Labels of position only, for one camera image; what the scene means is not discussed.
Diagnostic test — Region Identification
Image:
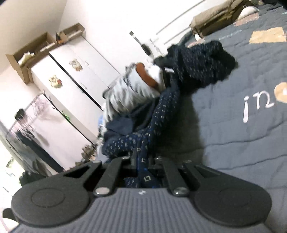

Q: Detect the navy dotted sweater orange collar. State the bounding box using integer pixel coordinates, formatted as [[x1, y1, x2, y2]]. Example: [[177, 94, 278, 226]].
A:
[[102, 88, 180, 188]]

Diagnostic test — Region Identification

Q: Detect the black clothes rack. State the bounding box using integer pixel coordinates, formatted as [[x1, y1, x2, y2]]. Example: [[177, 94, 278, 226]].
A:
[[5, 94, 64, 176]]

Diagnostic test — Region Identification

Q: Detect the white grey printed sweatshirt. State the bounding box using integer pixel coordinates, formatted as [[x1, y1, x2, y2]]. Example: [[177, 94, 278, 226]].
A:
[[102, 63, 166, 121]]

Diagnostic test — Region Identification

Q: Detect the grey quilted bedspread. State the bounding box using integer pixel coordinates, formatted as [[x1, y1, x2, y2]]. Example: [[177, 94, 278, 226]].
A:
[[177, 2, 287, 216]]

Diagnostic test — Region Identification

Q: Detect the crumpled navy dotted garment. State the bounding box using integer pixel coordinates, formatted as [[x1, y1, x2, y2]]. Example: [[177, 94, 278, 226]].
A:
[[153, 40, 236, 93]]

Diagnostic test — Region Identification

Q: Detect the white wardrobe with stickers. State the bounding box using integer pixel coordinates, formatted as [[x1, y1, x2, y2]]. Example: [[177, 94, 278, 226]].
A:
[[30, 35, 121, 170]]

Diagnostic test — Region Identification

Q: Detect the white headboard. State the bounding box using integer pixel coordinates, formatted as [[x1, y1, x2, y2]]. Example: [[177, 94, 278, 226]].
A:
[[154, 0, 207, 45]]

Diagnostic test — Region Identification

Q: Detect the small cardboard box on wardrobe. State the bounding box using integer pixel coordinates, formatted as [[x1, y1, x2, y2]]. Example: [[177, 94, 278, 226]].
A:
[[59, 23, 85, 43]]

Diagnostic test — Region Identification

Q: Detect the large cardboard box on wardrobe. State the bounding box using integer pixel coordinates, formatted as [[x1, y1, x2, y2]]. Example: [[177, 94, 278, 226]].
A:
[[6, 32, 60, 84]]

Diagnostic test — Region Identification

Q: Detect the folded khaki blanket stack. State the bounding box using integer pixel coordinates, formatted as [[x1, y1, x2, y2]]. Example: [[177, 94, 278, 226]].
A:
[[190, 0, 255, 38]]

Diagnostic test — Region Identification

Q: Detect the white pillow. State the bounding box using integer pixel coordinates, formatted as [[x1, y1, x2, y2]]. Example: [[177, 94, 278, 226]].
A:
[[236, 6, 259, 20]]

